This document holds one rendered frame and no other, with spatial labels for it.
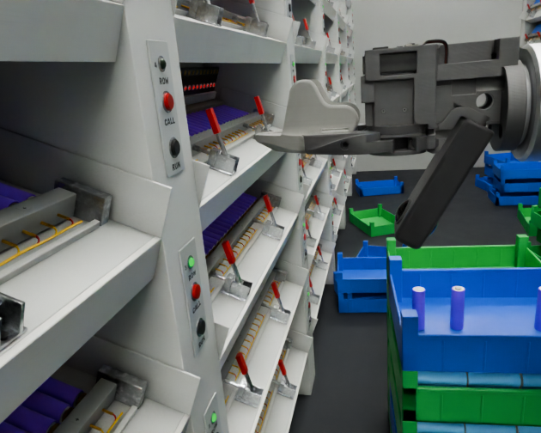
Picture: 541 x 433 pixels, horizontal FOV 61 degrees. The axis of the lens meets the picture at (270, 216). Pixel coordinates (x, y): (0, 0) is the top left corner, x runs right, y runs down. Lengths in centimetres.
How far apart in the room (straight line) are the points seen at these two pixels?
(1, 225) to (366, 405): 113
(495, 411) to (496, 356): 8
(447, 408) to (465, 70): 46
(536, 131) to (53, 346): 36
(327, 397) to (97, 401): 96
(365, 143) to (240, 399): 56
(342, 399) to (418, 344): 76
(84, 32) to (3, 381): 24
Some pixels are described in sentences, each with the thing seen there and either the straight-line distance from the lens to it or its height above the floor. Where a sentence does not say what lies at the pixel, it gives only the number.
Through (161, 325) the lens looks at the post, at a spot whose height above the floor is 64.
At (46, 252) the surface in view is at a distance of 38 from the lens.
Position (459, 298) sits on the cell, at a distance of 72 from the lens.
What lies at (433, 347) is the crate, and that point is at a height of 52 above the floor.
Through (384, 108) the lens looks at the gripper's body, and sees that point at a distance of 38.
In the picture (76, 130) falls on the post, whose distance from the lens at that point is 45.
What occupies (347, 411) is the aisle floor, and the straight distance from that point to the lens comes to 134.
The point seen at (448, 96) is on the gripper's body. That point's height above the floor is 83.
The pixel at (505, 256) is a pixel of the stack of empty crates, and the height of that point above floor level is 43.
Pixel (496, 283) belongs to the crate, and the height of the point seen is 51.
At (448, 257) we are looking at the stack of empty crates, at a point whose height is 43.
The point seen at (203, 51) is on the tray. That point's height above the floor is 90.
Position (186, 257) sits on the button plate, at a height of 69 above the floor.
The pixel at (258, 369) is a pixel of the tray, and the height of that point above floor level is 35.
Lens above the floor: 86
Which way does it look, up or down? 17 degrees down
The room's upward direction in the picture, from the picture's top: 5 degrees counter-clockwise
